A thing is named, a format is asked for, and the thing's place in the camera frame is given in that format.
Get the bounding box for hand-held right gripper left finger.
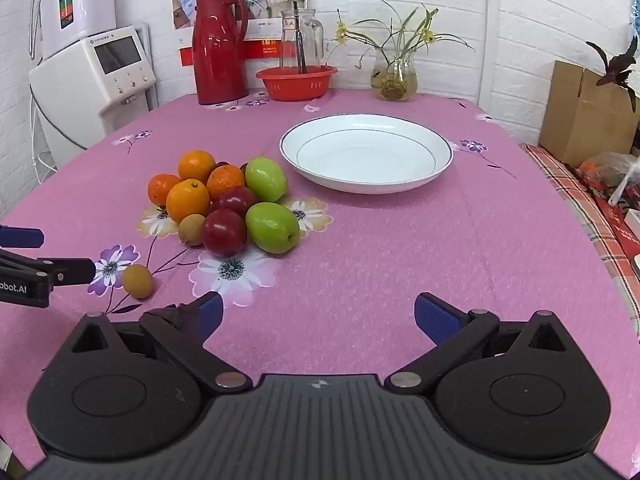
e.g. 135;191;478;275
67;291;252;394

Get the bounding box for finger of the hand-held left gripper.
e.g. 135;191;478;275
0;226;45;249
0;250;97;286

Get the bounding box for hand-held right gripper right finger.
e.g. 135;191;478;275
384;291;573;394

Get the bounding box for brown kiwi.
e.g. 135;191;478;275
178;213;206;247
122;264;154;300

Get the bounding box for green jujube fruit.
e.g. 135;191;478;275
244;156;289;204
245;202;301;255

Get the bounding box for red apple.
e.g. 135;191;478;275
212;186;259;219

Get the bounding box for dimpled orange mandarin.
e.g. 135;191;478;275
206;165;247;201

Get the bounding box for white plate with dark rim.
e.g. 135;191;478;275
279;113;455;195

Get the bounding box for pink floral tablecloth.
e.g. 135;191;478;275
0;87;640;471

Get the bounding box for white appliance with screen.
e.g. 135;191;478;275
28;25;158;171

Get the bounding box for plaid cloth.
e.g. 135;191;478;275
520;142;640;322

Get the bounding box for clear plastic bag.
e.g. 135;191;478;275
577;151;640;206

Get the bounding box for red plastic basket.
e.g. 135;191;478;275
256;65;339;102

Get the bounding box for glass vase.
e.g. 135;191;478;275
370;49;418;102

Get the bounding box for cardboard box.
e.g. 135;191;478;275
539;60;640;169

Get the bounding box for red thermos jug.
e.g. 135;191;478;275
191;0;250;106

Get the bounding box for green plant with yellow flowers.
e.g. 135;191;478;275
327;0;476;69

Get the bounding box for glass pitcher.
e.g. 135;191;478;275
279;8;325;74

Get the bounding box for black stirring stick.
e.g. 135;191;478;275
292;1;307;75

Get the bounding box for purple leaf plant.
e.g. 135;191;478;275
586;35;640;113

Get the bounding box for white wall water purifier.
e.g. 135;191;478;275
30;0;118;59

